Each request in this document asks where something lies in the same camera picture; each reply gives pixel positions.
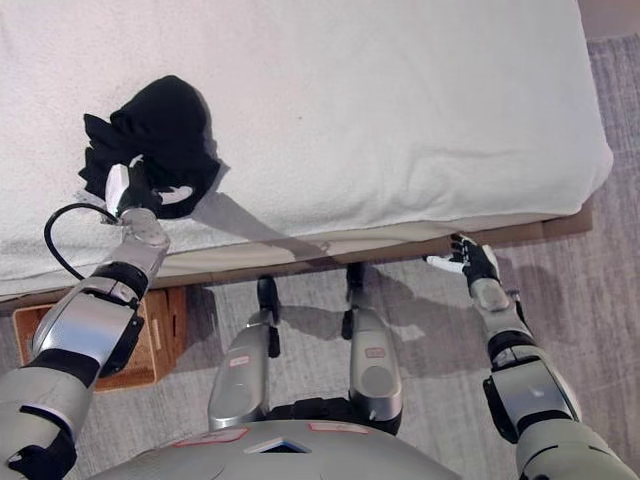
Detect grey patterned rug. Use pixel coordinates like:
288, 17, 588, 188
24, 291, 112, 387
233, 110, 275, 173
0, 34, 640, 480

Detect silver left robot leg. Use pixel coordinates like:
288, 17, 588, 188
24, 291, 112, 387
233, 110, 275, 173
207, 274, 284, 432

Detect silver robot leg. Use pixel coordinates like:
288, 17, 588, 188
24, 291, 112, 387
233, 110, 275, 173
341, 262, 404, 436
207, 274, 284, 432

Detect black clothes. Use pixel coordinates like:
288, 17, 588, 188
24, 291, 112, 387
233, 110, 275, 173
77, 74, 232, 221

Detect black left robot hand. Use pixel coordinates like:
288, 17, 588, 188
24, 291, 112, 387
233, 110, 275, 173
103, 153, 195, 221

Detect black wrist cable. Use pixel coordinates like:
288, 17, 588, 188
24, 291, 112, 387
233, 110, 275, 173
43, 202, 121, 282

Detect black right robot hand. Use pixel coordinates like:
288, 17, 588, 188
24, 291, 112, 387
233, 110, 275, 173
422, 233, 501, 289

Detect brown bed frame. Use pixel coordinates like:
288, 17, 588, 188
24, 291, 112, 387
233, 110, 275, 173
0, 203, 594, 307

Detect silver robot torso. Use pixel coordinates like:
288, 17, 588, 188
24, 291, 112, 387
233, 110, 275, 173
84, 397, 466, 480

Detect woven wicker basket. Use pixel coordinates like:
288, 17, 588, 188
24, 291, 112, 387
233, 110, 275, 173
12, 285, 189, 394

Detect bed with white blanket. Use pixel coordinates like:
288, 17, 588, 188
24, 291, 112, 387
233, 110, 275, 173
0, 0, 615, 299

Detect silver right robot leg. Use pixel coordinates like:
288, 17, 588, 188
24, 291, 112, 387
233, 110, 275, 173
341, 262, 404, 436

